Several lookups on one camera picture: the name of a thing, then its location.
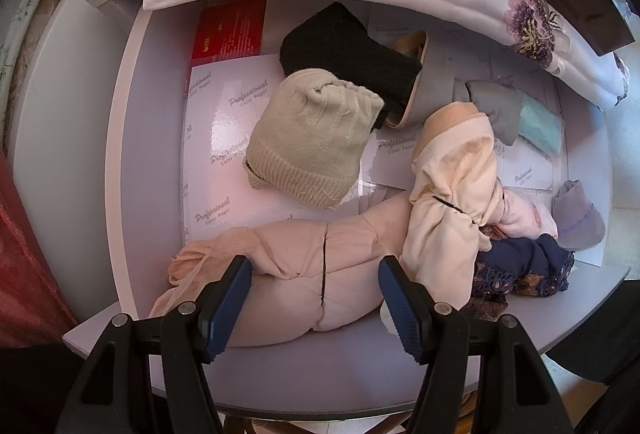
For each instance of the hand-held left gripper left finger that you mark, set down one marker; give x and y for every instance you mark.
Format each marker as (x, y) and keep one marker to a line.
(232, 304)

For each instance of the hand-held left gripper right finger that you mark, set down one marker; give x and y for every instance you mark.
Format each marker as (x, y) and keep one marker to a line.
(400, 309)

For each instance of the nude pink tights bundle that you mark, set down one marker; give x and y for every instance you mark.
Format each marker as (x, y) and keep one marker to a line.
(300, 264)

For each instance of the pale lilac drawer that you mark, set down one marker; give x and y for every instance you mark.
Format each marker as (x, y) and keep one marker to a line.
(320, 374)

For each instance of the navy lace underwear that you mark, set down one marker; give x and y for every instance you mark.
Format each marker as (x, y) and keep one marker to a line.
(515, 259)

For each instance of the cream tights bundle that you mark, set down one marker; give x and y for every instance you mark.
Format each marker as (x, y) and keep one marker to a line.
(450, 194)

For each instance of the pink strawberry print cloth bundle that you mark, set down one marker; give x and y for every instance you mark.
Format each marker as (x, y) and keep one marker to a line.
(525, 216)

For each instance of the beige knit sock bundle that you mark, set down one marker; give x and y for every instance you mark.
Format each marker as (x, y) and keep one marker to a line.
(305, 138)

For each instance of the lilac sock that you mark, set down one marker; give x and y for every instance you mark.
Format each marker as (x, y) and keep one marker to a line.
(577, 219)

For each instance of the black sock bundle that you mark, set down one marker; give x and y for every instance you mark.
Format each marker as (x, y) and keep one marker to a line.
(340, 48)

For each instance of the red satin cloth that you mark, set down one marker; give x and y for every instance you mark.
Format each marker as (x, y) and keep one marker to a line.
(25, 264)

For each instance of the grey cloth bundle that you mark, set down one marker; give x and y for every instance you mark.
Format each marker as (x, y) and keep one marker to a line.
(492, 108)

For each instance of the mint green cloth roll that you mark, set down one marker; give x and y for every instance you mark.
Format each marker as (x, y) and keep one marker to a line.
(540, 128)

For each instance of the grey beige-edged insole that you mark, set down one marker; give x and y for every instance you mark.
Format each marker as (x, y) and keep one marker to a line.
(435, 78)

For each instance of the red packet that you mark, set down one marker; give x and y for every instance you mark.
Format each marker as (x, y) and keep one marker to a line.
(225, 31)

